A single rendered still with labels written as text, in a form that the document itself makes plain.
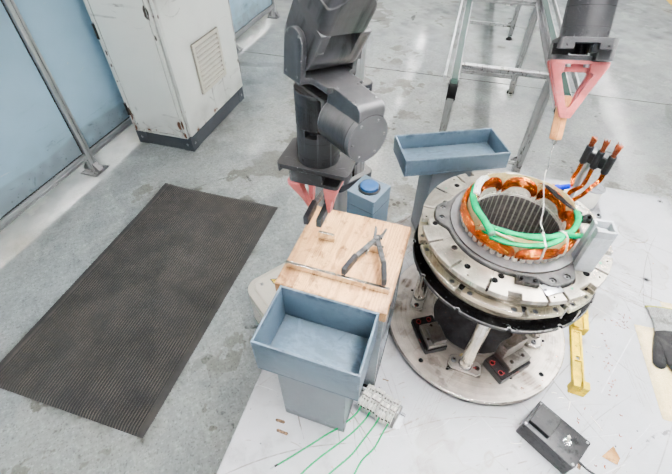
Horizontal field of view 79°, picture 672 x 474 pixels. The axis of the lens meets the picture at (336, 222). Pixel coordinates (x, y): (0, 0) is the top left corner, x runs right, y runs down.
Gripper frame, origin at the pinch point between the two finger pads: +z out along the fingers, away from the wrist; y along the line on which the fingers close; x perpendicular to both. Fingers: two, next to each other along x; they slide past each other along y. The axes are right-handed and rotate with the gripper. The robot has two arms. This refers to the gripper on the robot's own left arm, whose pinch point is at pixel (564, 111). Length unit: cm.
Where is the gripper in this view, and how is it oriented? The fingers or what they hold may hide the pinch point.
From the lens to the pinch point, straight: 66.5
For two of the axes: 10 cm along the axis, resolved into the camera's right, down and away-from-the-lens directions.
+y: 3.7, -3.4, 8.7
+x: -9.3, -1.7, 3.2
